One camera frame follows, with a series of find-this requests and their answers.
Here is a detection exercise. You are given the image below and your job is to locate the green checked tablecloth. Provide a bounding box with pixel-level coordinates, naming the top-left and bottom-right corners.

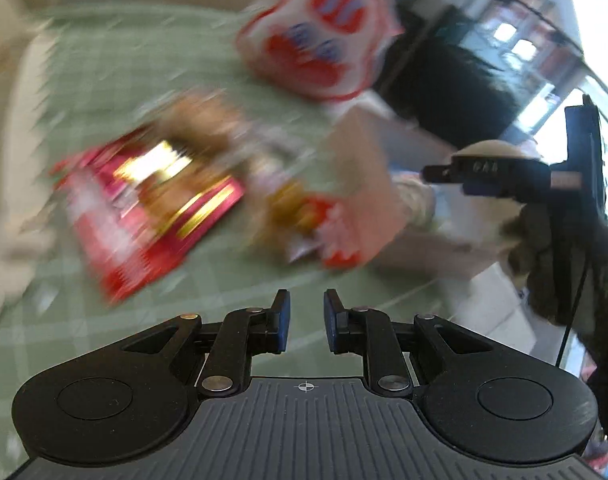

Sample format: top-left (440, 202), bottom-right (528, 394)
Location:
top-left (0, 0), bottom-right (464, 480)

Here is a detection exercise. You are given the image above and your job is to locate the rabbit face snack bag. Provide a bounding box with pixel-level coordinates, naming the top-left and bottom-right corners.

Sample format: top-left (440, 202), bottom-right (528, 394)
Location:
top-left (235, 0), bottom-right (405, 102)

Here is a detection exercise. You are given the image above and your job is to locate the person's right forearm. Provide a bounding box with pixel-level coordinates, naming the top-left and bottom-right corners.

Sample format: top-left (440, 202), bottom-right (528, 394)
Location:
top-left (504, 202), bottom-right (608, 333)

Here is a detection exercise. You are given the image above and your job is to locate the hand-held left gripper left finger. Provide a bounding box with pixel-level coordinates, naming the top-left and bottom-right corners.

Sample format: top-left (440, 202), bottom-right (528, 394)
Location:
top-left (119, 289), bottom-right (291, 397)

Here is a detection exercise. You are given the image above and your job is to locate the cardboard box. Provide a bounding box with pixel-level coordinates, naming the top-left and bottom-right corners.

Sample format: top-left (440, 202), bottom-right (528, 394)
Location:
top-left (326, 107), bottom-right (489, 273)

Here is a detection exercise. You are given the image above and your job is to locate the dark sofa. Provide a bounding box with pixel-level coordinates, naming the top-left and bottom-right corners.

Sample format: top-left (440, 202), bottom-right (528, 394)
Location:
top-left (381, 7), bottom-right (522, 138)

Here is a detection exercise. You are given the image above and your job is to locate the pastry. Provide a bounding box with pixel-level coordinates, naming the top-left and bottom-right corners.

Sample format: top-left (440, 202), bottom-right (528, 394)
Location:
top-left (251, 177), bottom-right (319, 261)

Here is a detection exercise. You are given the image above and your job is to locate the black cable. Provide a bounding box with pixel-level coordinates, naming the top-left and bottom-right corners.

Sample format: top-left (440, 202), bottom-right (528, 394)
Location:
top-left (555, 255), bottom-right (593, 367)

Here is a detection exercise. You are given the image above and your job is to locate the brown snack packet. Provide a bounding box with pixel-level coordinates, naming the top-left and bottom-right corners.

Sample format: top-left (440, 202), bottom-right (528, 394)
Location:
top-left (151, 87), bottom-right (249, 166)

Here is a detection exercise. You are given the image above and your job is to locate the red gold snack packet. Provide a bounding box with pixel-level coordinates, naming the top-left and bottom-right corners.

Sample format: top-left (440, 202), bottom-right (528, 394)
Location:
top-left (51, 127), bottom-right (245, 307)

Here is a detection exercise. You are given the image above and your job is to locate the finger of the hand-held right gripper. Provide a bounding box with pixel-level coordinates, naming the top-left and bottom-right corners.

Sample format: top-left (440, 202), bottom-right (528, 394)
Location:
top-left (421, 156), bottom-right (552, 184)
top-left (461, 180), bottom-right (554, 206)

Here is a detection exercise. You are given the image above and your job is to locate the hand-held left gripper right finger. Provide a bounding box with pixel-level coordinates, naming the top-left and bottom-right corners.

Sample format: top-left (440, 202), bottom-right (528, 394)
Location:
top-left (324, 289), bottom-right (494, 397)

